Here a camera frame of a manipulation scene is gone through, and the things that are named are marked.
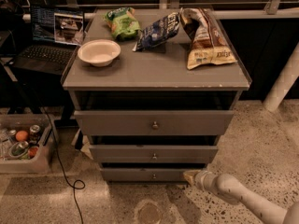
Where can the orange fruit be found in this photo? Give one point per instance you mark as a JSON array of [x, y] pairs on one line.
[[21, 135]]

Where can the white diagonal post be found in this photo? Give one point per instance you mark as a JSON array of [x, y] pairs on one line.
[[284, 82]]

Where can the grey top drawer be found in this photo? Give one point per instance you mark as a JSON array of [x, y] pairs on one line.
[[154, 122]]

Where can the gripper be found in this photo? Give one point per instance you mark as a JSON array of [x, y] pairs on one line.
[[201, 178]]

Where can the green tin can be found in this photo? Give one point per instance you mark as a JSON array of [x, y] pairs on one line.
[[18, 149]]

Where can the dark soda can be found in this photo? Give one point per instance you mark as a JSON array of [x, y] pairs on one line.
[[34, 132]]

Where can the grey drawer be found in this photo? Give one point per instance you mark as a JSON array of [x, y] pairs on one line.
[[143, 175], [154, 122], [153, 154]]

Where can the grey middle drawer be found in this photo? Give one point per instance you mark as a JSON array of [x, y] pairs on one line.
[[153, 154]]

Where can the green chip bag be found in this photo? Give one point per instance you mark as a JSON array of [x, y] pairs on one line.
[[122, 23]]

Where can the brown and cream chip bag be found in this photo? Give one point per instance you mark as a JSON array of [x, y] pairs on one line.
[[208, 43]]

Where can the black laptop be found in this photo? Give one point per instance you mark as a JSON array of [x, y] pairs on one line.
[[56, 33]]

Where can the grey bottom drawer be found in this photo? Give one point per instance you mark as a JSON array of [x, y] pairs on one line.
[[143, 175]]

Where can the red round fruit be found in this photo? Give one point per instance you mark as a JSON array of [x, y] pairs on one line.
[[32, 152]]

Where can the blue chip bag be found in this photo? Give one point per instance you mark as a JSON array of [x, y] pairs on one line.
[[159, 32]]

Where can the clear plastic storage bin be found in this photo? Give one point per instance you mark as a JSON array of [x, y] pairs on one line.
[[40, 163]]

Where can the white bowl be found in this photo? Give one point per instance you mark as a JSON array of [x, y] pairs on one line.
[[99, 52]]

